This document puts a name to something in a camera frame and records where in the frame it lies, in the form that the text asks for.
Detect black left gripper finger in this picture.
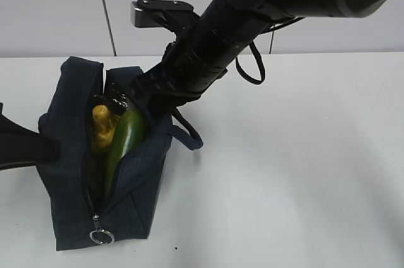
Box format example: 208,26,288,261
1,103,61,170

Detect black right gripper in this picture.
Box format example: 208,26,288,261
131,0,253,117

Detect green cucumber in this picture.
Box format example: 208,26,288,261
104,109,146,197

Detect yellow toy pear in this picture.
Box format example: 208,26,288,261
91,105,121,154

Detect dark blue fabric lunch bag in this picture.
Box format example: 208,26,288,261
37,57,203,251

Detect silver zipper pull ring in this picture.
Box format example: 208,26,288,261
89,214,115,246

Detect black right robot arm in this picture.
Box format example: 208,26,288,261
131,0,387,115

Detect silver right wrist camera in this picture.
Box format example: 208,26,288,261
131,0,199,32

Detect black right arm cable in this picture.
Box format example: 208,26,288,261
235,17,307,85

